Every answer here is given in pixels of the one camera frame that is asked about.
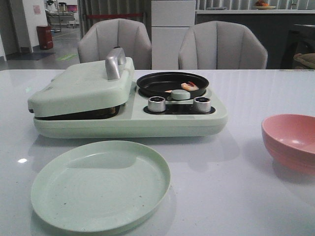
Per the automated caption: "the mint green breakfast maker lid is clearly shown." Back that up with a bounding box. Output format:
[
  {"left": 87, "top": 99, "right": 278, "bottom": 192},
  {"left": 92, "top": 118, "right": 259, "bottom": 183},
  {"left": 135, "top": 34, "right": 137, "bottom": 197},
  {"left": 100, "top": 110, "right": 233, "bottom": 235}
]
[{"left": 28, "top": 48, "right": 134, "bottom": 120}]

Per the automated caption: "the pink bowl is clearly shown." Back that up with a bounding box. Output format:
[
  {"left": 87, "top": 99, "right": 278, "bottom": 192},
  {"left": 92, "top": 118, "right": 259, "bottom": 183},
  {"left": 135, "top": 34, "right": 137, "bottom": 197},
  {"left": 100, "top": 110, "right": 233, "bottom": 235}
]
[{"left": 261, "top": 114, "right": 315, "bottom": 175}]

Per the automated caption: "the bread slice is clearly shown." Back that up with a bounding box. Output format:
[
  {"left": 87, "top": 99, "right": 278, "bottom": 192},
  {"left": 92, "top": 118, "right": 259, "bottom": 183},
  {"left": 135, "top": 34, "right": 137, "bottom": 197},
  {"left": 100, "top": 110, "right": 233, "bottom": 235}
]
[{"left": 94, "top": 106, "right": 120, "bottom": 119}]

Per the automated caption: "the mint green breakfast maker base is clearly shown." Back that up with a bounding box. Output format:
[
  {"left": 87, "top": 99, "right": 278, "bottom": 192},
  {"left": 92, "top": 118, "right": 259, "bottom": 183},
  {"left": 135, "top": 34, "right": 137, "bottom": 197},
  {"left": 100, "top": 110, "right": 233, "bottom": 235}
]
[{"left": 33, "top": 82, "right": 228, "bottom": 139}]

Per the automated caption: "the left silver control knob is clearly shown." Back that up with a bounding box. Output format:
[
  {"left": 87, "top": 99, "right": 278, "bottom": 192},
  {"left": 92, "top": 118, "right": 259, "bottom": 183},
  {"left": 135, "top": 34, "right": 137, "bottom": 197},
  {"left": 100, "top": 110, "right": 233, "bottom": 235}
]
[{"left": 148, "top": 96, "right": 166, "bottom": 113}]

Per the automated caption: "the silver control knob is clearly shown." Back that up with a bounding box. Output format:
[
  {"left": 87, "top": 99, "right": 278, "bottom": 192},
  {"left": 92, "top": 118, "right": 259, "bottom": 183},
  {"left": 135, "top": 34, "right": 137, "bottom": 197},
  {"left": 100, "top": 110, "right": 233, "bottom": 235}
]
[
  {"left": 192, "top": 97, "right": 211, "bottom": 113},
  {"left": 148, "top": 96, "right": 166, "bottom": 113}
]

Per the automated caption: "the black round frying pan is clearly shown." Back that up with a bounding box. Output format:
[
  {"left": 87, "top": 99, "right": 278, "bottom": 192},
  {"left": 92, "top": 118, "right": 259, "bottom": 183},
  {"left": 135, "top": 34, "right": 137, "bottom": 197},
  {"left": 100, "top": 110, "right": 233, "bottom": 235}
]
[{"left": 137, "top": 71, "right": 209, "bottom": 100}]

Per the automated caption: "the right silver control knob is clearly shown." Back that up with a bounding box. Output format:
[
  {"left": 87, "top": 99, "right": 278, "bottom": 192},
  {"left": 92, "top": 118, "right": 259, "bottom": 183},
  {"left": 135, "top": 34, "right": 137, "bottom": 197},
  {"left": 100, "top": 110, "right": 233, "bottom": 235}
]
[{"left": 192, "top": 97, "right": 211, "bottom": 113}]

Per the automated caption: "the left grey upholstered chair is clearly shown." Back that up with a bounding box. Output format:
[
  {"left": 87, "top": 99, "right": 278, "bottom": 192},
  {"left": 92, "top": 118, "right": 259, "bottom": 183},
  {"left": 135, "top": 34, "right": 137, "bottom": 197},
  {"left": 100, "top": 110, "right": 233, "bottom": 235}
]
[{"left": 78, "top": 19, "right": 152, "bottom": 70}]

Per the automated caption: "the grey upholstered chair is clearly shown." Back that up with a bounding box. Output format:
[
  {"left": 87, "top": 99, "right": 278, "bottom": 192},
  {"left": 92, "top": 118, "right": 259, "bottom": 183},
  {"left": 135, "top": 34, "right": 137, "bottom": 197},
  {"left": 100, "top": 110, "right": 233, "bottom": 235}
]
[
  {"left": 78, "top": 19, "right": 152, "bottom": 70},
  {"left": 178, "top": 21, "right": 268, "bottom": 70}
]

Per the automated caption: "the mint green round plate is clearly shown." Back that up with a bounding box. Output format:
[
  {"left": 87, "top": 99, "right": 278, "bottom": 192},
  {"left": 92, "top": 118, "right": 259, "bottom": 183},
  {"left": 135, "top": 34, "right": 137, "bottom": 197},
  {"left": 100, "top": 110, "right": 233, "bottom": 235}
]
[{"left": 31, "top": 141, "right": 171, "bottom": 235}]

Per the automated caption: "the right grey upholstered chair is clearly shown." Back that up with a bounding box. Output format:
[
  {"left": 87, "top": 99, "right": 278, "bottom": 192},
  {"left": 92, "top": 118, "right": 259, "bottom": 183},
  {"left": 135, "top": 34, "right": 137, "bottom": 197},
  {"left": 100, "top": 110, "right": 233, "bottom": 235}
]
[{"left": 178, "top": 21, "right": 268, "bottom": 70}]

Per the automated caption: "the white cabinet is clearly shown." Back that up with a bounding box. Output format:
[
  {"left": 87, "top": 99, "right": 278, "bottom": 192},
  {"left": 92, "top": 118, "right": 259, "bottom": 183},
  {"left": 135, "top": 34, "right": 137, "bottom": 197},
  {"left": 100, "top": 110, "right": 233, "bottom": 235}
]
[{"left": 151, "top": 0, "right": 196, "bottom": 70}]

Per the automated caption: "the red barrier tape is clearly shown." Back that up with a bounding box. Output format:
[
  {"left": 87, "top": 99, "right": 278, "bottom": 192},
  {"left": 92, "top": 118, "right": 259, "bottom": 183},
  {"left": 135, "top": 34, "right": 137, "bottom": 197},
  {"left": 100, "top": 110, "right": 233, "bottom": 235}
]
[{"left": 86, "top": 13, "right": 144, "bottom": 19}]

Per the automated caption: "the red bin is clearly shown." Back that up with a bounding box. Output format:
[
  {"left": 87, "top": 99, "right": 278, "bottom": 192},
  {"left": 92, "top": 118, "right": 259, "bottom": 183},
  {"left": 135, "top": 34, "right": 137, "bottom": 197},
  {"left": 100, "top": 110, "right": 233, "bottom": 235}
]
[{"left": 36, "top": 26, "right": 53, "bottom": 50}]

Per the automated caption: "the metal rack in background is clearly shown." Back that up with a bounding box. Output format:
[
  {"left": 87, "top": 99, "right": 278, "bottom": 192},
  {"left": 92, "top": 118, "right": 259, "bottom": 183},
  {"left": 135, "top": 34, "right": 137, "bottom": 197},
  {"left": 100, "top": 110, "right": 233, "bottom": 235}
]
[{"left": 44, "top": 0, "right": 79, "bottom": 32}]

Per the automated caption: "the dark grey counter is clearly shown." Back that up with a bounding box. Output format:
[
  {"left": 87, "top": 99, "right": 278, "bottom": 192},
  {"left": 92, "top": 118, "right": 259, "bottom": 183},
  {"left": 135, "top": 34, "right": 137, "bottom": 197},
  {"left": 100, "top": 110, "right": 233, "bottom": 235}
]
[{"left": 195, "top": 9, "right": 315, "bottom": 69}]

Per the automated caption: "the fruit bowl on counter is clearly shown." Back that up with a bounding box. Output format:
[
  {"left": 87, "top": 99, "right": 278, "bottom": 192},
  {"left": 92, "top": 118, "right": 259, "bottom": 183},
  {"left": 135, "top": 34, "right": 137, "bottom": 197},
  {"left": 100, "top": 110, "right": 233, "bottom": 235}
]
[{"left": 253, "top": 0, "right": 276, "bottom": 10}]

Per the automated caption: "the beige cushion at right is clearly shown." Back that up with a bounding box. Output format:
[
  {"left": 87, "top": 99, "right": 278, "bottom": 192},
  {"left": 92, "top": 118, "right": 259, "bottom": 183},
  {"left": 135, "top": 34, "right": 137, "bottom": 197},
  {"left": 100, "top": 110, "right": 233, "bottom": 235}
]
[{"left": 293, "top": 53, "right": 315, "bottom": 69}]

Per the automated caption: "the dark appliance at right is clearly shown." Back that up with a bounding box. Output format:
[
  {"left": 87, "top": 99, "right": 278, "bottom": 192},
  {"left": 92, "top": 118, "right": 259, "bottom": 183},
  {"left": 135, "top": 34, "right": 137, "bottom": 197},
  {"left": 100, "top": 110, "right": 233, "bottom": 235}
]
[{"left": 280, "top": 24, "right": 315, "bottom": 69}]

